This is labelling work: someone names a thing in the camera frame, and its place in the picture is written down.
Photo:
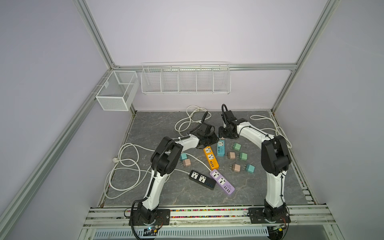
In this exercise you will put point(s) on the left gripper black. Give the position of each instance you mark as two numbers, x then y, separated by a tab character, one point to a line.
215	139

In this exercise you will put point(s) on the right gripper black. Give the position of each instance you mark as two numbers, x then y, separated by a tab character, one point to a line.
220	133

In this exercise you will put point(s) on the teal power strip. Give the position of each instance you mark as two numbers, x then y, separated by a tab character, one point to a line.
221	148

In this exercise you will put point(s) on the orange power strip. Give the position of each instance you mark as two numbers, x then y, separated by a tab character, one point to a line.
213	163

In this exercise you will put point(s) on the black power strip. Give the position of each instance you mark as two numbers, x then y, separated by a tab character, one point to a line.
202	180

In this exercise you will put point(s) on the purple power strip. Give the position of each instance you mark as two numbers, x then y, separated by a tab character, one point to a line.
222	182

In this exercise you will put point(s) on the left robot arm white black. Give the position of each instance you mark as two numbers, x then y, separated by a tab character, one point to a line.
165	159

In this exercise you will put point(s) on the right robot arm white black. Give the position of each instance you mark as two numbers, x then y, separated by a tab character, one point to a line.
275	158

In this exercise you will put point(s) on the white mesh box basket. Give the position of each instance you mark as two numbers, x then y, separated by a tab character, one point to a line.
118	91

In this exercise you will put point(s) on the white wire rack basket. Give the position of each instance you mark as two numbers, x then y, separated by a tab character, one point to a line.
186	78

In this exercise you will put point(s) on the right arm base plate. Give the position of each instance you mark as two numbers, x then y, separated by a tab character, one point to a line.
268	216

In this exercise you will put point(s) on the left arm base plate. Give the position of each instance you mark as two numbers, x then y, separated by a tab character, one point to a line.
156	217

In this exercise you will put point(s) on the aluminium front rail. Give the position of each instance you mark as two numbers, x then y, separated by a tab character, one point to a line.
208	222

